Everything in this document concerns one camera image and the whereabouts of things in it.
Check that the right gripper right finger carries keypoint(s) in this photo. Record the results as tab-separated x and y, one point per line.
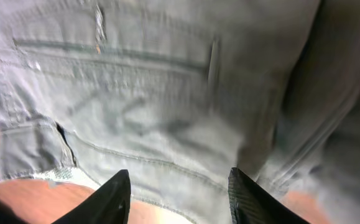
251	204

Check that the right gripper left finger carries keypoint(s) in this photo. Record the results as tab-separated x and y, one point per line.
110	204

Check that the grey shorts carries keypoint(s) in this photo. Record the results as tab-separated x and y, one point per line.
178	92

